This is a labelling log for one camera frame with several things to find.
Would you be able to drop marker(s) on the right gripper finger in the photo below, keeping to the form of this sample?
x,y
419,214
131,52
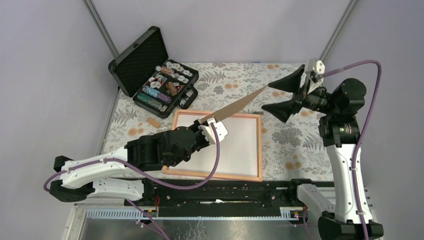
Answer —
x,y
290,83
282,110

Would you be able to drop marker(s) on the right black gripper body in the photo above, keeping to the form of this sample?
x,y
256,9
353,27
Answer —
x,y
315,99

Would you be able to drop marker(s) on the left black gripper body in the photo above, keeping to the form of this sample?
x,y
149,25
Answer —
x,y
201,141

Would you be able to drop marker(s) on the brown cardboard backing board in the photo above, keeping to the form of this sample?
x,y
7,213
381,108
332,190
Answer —
x,y
232,108

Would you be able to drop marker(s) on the wooden picture frame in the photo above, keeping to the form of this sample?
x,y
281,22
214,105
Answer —
x,y
260,149

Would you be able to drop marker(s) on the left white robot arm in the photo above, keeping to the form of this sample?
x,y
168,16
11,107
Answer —
x,y
76,180

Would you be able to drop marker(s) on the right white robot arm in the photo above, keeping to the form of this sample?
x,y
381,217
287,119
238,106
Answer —
x,y
350,217

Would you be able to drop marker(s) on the small wooden block upper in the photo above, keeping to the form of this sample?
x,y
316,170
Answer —
x,y
153,122

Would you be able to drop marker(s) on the floral patterned table mat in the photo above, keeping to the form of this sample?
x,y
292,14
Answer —
x,y
290,150

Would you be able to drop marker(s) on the purple poker chip stack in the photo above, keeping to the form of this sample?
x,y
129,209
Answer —
x,y
164,98

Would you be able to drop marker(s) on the light blue chip stack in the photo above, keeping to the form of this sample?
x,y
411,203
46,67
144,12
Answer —
x,y
151,91

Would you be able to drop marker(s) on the orange poker chip stack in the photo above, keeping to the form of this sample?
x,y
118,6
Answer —
x,y
171,88

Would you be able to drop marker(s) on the green poker chip stack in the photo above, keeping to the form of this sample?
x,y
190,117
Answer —
x,y
155,104

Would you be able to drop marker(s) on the black poker chip case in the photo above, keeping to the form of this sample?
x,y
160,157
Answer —
x,y
140,65

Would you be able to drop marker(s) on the orange chip stack rear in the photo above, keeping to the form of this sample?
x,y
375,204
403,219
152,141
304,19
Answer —
x,y
166,70

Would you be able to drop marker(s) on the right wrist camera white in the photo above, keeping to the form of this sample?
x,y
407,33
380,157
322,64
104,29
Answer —
x,y
314,69

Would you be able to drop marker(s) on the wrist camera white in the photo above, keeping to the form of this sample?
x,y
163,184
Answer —
x,y
314,69
213,131

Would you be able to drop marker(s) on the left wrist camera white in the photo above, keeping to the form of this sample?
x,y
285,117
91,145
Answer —
x,y
213,131

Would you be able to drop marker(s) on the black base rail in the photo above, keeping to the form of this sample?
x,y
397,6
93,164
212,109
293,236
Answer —
x,y
225,198

